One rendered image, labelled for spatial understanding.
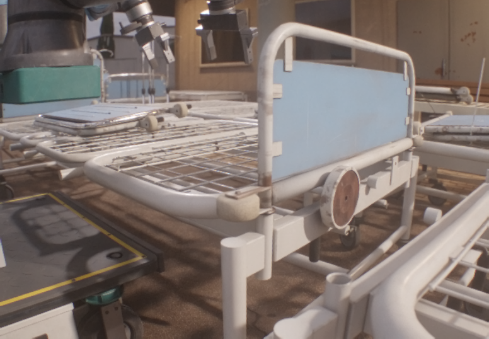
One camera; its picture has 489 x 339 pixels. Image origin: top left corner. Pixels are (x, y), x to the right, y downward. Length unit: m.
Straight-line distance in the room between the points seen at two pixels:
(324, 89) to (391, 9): 6.52
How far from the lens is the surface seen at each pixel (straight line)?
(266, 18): 5.78
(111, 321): 0.91
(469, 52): 6.69
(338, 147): 0.78
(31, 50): 0.68
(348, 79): 0.80
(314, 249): 0.89
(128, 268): 0.79
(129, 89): 3.99
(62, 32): 0.70
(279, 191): 0.59
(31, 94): 0.66
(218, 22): 1.07
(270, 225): 0.60
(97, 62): 2.61
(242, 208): 0.52
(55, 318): 0.76
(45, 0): 0.70
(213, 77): 9.71
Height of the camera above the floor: 0.68
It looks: 11 degrees down
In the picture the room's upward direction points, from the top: straight up
